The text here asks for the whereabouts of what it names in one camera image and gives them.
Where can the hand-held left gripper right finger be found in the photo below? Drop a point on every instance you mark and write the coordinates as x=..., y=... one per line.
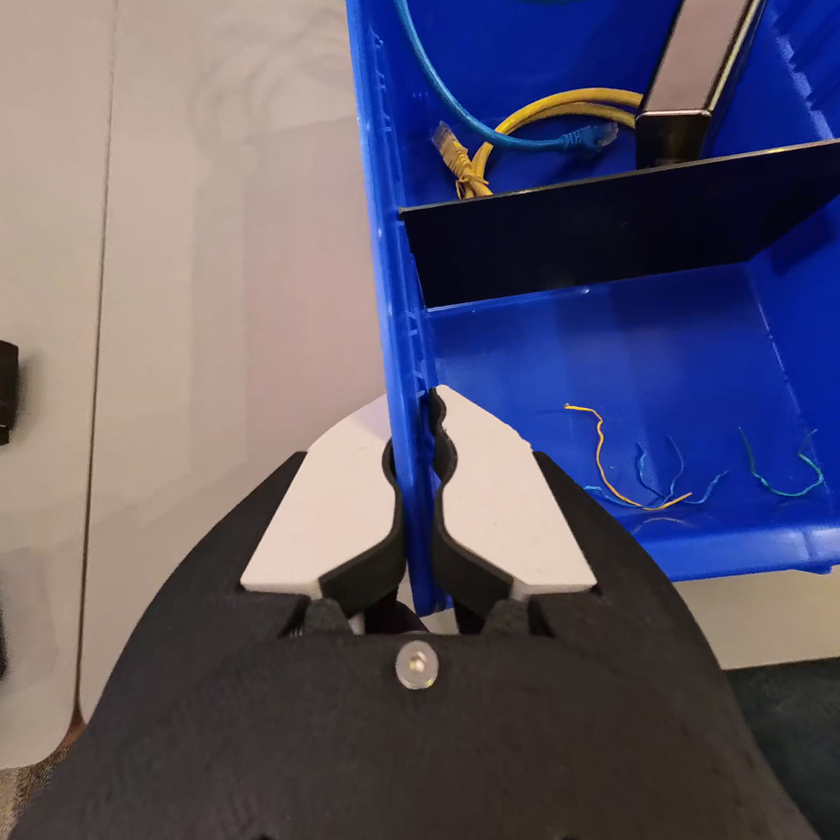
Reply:
x=518, y=512

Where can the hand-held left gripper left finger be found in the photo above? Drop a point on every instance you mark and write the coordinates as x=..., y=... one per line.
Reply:
x=328, y=512

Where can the blue plastic bin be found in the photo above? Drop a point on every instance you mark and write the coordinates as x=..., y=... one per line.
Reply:
x=623, y=361

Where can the black ethernet splitter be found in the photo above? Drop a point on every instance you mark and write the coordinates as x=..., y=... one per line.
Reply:
x=682, y=59

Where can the yellow twist tie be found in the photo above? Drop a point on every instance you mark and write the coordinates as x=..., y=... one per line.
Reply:
x=600, y=439

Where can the blue twist tie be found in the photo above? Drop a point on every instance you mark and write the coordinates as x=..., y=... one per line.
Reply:
x=645, y=476

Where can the green twist tie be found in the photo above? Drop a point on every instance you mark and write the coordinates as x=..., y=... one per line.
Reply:
x=787, y=493

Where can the black divider panel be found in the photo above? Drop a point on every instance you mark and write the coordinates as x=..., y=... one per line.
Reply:
x=590, y=236

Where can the small black object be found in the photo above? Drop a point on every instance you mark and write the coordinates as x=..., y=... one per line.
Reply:
x=6, y=394

